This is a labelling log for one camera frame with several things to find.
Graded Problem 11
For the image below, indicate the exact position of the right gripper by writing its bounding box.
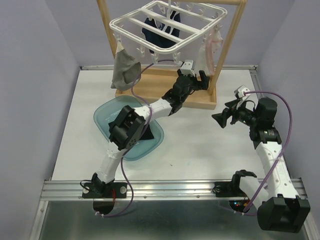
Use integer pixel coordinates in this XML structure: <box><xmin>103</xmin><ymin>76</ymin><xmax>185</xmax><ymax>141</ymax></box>
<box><xmin>211</xmin><ymin>98</ymin><xmax>260</xmax><ymax>128</ymax></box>

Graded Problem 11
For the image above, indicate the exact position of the white pink underwear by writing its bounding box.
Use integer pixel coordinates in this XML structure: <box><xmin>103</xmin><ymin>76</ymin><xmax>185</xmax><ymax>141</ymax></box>
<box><xmin>194</xmin><ymin>28</ymin><xmax>224</xmax><ymax>76</ymax></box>

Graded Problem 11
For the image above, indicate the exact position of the black underwear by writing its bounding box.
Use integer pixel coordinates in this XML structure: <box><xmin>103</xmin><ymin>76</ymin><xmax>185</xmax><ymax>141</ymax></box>
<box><xmin>108</xmin><ymin>120</ymin><xmax>155</xmax><ymax>144</ymax></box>

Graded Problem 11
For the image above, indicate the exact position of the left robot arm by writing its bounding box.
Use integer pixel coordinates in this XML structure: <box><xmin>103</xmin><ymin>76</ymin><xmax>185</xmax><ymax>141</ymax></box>
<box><xmin>80</xmin><ymin>69</ymin><xmax>210</xmax><ymax>199</ymax></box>

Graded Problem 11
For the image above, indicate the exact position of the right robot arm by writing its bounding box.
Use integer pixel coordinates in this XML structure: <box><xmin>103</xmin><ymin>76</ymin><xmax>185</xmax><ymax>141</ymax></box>
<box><xmin>212</xmin><ymin>97</ymin><xmax>311</xmax><ymax>233</ymax></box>

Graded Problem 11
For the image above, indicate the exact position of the navy blue underwear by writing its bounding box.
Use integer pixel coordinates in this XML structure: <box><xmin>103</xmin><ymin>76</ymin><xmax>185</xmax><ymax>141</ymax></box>
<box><xmin>141</xmin><ymin>12</ymin><xmax>182</xmax><ymax>54</ymax></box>

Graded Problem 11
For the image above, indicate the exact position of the grey underwear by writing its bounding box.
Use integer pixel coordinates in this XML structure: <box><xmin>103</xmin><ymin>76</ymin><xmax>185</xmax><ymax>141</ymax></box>
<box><xmin>110</xmin><ymin>42</ymin><xmax>142</xmax><ymax>91</ymax></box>

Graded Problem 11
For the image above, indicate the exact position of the wooden rack stand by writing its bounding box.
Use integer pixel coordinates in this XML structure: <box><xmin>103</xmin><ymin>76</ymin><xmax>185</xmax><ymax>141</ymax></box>
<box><xmin>96</xmin><ymin>0</ymin><xmax>247</xmax><ymax>111</ymax></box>

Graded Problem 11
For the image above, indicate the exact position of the teal plastic basin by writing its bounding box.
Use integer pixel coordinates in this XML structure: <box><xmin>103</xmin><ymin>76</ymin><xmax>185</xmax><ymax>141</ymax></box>
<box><xmin>93</xmin><ymin>95</ymin><xmax>165</xmax><ymax>161</ymax></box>

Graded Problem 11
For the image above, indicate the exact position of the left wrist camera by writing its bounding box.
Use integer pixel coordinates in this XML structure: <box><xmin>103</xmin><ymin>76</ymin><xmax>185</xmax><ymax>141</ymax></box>
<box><xmin>180</xmin><ymin>60</ymin><xmax>195</xmax><ymax>76</ymax></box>

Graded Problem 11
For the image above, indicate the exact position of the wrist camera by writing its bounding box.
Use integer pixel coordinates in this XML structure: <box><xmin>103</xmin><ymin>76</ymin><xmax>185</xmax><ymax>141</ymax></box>
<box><xmin>234</xmin><ymin>85</ymin><xmax>250</xmax><ymax>100</ymax></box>
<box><xmin>180</xmin><ymin>60</ymin><xmax>195</xmax><ymax>76</ymax></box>

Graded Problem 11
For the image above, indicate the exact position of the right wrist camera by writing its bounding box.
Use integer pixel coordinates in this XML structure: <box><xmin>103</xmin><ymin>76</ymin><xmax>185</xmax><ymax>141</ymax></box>
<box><xmin>234</xmin><ymin>85</ymin><xmax>250</xmax><ymax>100</ymax></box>

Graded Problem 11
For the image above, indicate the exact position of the white clip hanger frame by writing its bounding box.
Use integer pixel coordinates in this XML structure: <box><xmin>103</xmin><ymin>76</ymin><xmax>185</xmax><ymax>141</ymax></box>
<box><xmin>109</xmin><ymin>0</ymin><xmax>228</xmax><ymax>63</ymax></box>

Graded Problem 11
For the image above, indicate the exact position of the aluminium rail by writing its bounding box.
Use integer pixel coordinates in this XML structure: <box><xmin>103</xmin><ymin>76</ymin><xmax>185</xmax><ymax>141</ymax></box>
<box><xmin>41</xmin><ymin>178</ymin><xmax>308</xmax><ymax>201</ymax></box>

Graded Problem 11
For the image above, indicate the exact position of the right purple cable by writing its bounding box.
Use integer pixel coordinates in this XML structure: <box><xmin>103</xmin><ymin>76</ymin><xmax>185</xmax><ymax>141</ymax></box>
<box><xmin>233</xmin><ymin>90</ymin><xmax>293</xmax><ymax>216</ymax></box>

